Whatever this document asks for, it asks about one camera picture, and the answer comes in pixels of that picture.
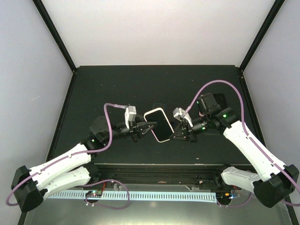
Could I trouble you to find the beige cased phone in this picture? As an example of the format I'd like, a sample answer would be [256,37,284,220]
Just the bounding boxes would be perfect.
[143,107,174,143]

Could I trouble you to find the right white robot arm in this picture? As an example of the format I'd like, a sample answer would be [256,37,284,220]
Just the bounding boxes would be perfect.
[170,93,300,208]

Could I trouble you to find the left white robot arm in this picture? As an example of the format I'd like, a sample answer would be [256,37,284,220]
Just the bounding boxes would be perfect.
[11,116,157,212]

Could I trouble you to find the small electronics board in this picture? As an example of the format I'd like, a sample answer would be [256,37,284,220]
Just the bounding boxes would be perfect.
[85,190,102,198]

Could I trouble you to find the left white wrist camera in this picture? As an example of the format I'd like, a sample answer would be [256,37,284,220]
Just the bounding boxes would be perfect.
[124,105,136,129]

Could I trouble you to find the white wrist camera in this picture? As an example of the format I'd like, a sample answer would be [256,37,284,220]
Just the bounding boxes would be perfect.
[173,107,193,127]
[124,105,136,129]

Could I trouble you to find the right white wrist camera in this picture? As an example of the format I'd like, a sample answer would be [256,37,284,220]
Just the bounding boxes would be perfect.
[173,107,193,127]

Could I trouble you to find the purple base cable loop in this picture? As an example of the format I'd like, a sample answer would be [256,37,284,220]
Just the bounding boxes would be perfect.
[82,179,130,210]

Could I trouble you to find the light blue slotted cable duct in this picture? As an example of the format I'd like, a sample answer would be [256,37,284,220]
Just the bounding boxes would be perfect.
[49,190,217,203]

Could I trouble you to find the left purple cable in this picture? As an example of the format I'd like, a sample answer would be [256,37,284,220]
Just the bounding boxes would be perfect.
[6,103,128,207]

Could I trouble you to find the right black frame post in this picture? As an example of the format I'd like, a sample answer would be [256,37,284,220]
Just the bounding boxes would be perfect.
[239,0,285,72]

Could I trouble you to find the black frame post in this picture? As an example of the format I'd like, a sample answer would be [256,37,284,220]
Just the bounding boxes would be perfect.
[32,0,77,72]
[239,0,285,72]

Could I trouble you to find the left black frame post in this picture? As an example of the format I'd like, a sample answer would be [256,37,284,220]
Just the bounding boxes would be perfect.
[32,0,77,72]

